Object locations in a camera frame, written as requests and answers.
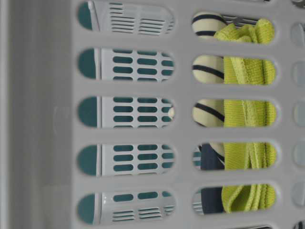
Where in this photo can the cream navy striped cloth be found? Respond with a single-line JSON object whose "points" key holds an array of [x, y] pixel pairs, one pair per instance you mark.
{"points": [[209, 112]]}

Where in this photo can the white plastic shopping basket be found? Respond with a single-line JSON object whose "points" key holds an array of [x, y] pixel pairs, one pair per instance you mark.
{"points": [[41, 135]]}

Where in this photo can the yellow microfibre cloth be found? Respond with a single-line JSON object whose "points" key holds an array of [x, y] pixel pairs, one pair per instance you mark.
{"points": [[248, 113]]}

